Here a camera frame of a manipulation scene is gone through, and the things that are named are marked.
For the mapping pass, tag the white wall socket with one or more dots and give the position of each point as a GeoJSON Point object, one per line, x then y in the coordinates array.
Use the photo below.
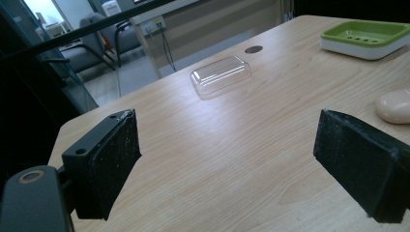
{"type": "Point", "coordinates": [153, 25]}

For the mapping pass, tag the clear plastic soap dish lid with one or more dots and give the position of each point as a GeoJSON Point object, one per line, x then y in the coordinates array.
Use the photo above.
{"type": "Point", "coordinates": [220, 76]}

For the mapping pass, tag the grey armchair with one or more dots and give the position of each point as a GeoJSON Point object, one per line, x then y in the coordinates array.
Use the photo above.
{"type": "Point", "coordinates": [96, 45]}

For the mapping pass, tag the brown round table grommet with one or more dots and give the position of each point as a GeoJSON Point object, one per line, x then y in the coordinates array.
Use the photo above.
{"type": "Point", "coordinates": [253, 49]}

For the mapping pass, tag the pale pink soap bar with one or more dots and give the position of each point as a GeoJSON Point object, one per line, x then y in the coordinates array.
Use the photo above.
{"type": "Point", "coordinates": [395, 106]}

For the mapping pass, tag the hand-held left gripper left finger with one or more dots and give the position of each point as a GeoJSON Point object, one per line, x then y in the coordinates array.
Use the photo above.
{"type": "Point", "coordinates": [103, 167]}

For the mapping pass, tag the black diagonal bar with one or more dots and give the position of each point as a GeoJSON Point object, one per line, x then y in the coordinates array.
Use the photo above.
{"type": "Point", "coordinates": [80, 32]}

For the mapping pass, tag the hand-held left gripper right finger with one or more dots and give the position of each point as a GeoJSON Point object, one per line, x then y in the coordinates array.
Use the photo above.
{"type": "Point", "coordinates": [361, 161]}

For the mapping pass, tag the green and white soap dish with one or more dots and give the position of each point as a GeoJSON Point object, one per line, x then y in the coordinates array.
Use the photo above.
{"type": "Point", "coordinates": [366, 38]}

